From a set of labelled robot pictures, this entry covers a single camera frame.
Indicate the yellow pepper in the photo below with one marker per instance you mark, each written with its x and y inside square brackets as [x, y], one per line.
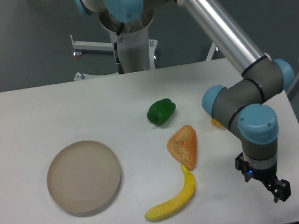
[216, 123]

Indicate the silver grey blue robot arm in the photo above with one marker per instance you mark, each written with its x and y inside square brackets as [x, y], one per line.
[241, 108]

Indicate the green pepper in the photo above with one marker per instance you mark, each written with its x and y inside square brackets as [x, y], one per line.
[161, 111]

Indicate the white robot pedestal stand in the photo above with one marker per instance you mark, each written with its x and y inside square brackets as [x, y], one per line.
[171, 38]

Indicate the orange triangular pastry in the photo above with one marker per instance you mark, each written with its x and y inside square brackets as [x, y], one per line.
[183, 146]

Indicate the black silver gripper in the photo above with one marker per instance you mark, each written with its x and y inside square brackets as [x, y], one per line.
[264, 171]

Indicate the yellow banana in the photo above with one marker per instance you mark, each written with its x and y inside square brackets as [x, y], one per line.
[175, 204]

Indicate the beige round plate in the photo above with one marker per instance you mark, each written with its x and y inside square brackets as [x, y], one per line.
[84, 178]

